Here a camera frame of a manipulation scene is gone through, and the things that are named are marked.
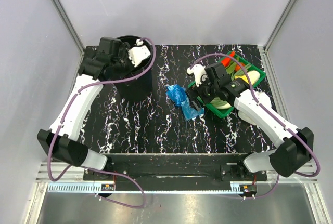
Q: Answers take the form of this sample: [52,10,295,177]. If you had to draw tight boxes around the yellow white cabbage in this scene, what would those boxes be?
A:
[235,70,260,85]

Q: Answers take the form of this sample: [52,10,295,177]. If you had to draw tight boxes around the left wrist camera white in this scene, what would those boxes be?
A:
[128,39,151,68]

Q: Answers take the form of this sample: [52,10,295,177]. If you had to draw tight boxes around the blue trash bag roll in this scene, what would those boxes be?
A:
[166,84,204,121]

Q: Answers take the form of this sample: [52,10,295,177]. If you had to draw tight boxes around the green vegetable basket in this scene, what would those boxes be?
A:
[190,53,253,118]

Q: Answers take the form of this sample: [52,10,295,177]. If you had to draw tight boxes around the green long beans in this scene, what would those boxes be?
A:
[210,97,232,110]

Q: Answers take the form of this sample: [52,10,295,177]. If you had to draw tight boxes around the black trash bin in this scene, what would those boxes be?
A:
[98,35,152,102]

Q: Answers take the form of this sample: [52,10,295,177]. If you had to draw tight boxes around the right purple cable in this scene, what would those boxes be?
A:
[189,53,321,200]

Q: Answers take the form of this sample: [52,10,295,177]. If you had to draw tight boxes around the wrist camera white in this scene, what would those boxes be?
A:
[128,39,151,68]
[186,64,208,87]

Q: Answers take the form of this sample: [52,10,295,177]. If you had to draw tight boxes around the orange carrot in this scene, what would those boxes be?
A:
[221,51,235,68]

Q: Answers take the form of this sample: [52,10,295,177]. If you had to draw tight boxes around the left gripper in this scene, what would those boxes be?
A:
[111,43,146,85]

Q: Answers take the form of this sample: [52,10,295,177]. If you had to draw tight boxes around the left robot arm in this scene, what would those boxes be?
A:
[37,36,141,180]

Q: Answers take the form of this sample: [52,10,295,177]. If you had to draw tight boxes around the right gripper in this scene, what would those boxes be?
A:
[185,73,219,112]

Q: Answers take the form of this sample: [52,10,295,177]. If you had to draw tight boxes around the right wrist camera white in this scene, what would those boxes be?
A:
[186,64,208,87]

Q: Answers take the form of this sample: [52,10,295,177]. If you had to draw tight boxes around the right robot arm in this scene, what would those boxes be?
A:
[186,62,314,180]

